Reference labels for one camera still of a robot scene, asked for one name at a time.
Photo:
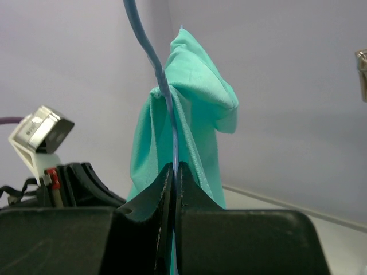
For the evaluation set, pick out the wooden clip hanger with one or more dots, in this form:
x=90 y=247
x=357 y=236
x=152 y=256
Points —
x=361 y=68

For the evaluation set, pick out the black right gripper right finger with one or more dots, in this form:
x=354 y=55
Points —
x=213 y=240

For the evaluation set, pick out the teal t shirt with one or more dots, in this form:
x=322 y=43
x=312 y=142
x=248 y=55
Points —
x=204 y=104

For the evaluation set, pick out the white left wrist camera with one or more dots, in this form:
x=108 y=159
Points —
x=37 y=137

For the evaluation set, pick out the light blue wire hanger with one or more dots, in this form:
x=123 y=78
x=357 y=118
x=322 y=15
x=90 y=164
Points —
x=137 y=27

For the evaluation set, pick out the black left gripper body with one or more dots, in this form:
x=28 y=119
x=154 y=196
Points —
x=68 y=185

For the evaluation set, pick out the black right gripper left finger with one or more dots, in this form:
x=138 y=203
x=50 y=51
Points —
x=140 y=239

